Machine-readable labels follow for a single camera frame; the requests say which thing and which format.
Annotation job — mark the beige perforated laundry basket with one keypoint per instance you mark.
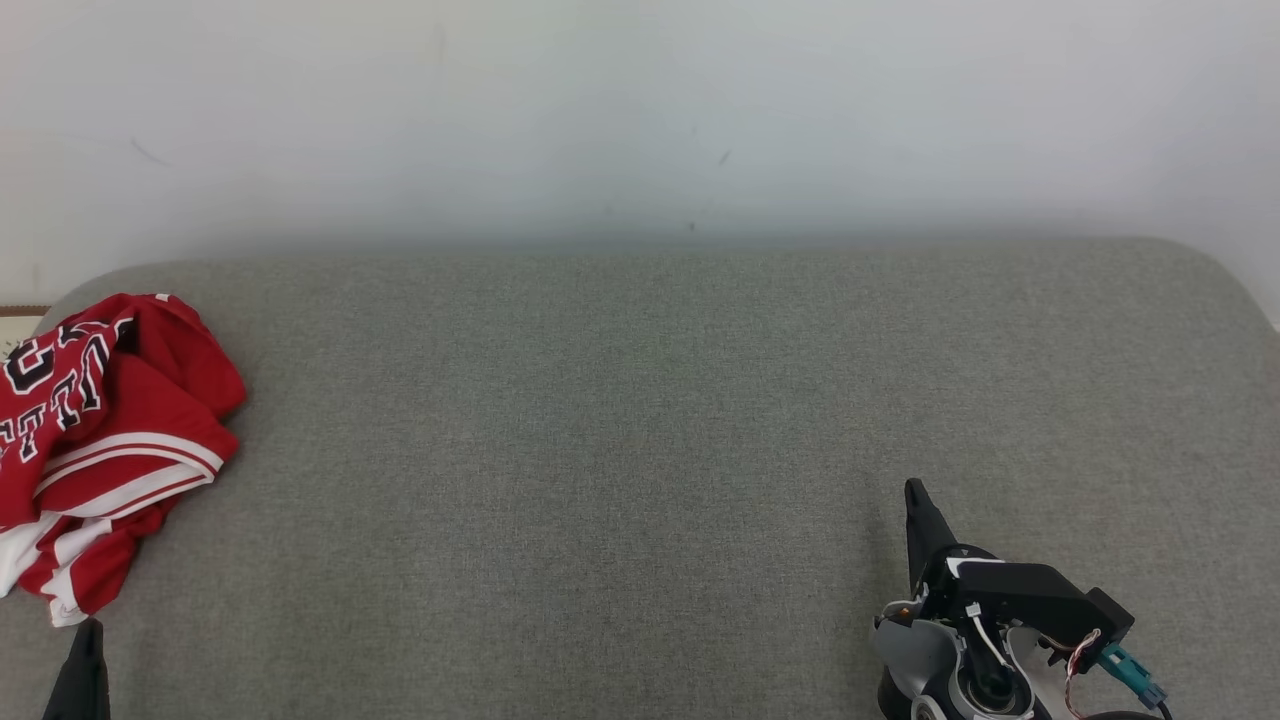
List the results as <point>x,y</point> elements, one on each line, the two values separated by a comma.
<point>20,325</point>

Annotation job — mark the red jersey with black lettering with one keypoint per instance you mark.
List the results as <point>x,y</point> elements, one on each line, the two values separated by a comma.
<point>150,400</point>

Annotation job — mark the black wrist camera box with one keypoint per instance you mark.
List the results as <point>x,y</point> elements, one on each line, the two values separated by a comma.
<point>1060,600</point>

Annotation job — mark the teal camera connector plug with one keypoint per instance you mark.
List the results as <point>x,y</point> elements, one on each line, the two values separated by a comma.
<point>1135,675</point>

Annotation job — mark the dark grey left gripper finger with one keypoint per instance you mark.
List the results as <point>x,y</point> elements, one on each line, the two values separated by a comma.
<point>85,690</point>

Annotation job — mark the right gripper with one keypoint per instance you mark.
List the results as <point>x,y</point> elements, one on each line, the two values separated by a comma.
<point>915,650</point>

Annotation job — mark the grey fabric sofa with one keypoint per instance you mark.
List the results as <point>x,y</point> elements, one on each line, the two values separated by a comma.
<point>640,450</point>

